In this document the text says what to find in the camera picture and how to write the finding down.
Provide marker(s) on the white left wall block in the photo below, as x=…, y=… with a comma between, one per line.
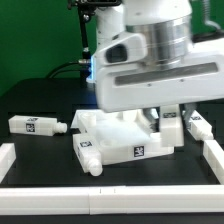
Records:
x=7, y=158

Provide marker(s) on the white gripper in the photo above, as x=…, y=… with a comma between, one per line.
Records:
x=126, y=80

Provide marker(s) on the white marker sheet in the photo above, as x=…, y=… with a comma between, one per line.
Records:
x=74, y=123

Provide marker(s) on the black camera pole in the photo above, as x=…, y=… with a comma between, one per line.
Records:
x=86, y=10

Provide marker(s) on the white desk top tray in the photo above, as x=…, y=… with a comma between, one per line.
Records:
x=122, y=136

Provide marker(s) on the white obstacle wall bar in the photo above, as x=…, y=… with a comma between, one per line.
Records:
x=112, y=200

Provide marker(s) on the white wall block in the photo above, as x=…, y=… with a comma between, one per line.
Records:
x=7, y=158
x=214, y=155

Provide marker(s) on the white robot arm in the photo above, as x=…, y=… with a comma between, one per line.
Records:
x=166, y=25

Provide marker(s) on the white right wall block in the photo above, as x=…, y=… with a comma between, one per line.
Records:
x=214, y=155

